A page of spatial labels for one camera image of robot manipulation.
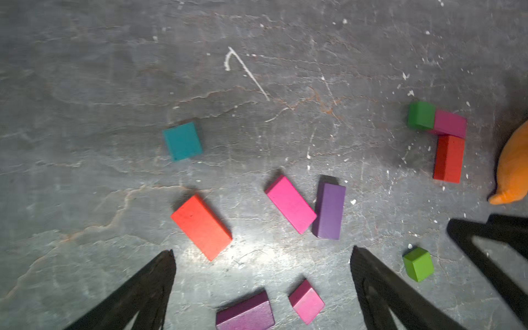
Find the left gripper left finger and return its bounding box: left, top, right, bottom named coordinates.
left=67, top=250, right=177, bottom=329

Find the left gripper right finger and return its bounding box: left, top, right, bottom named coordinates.
left=350, top=246, right=463, bottom=329

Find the green cube block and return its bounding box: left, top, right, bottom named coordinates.
left=408, top=101, right=436, bottom=131
left=403, top=247, right=435, bottom=283

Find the purple rectangular block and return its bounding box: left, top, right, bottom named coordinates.
left=216, top=291, right=275, bottom=330
left=312, top=181, right=346, bottom=240

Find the red rectangular block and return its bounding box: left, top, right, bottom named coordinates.
left=171, top=194, right=232, bottom=261
left=433, top=135, right=466, bottom=184

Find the magenta rectangular block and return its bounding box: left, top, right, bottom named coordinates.
left=430, top=109, right=468, bottom=139

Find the pink cube block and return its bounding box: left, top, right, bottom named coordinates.
left=289, top=279, right=325, bottom=325

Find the pink rectangular block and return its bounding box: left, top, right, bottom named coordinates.
left=265, top=175, right=316, bottom=235

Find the teal cube block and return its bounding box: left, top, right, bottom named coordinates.
left=162, top=122, right=203, bottom=161

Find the orange plush toy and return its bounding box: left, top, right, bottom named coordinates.
left=488, top=122, right=527, bottom=205

